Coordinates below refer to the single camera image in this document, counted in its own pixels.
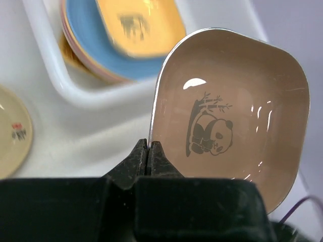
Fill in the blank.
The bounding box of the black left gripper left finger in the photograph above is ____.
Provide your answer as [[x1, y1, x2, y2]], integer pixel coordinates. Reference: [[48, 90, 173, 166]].
[[103, 139, 148, 190]]

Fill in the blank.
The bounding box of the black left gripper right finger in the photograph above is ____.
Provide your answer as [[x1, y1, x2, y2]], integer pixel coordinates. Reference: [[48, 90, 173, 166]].
[[147, 141, 184, 177]]

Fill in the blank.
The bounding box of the brown square panda dish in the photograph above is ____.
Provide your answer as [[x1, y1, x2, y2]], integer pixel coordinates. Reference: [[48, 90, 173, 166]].
[[148, 28, 310, 212]]

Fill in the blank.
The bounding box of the yellow square panda dish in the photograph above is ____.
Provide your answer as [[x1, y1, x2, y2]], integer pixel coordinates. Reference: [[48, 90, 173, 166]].
[[96, 0, 186, 58]]

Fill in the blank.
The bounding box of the blue round plate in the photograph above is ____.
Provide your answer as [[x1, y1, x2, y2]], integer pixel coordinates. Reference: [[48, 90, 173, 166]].
[[65, 1, 165, 80]]

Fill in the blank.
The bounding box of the pink round plate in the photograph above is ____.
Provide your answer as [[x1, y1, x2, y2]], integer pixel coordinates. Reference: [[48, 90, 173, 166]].
[[60, 1, 132, 84]]

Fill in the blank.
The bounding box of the white plastic bin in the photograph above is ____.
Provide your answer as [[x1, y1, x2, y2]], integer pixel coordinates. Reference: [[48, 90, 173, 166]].
[[21, 0, 268, 109]]

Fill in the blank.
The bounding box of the beige patterned small plate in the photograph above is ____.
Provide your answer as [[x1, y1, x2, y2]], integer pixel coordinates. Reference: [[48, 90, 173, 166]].
[[1, 86, 33, 179]]

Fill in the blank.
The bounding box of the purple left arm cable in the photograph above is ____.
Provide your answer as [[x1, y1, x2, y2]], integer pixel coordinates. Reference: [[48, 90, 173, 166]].
[[279, 195, 323, 225]]

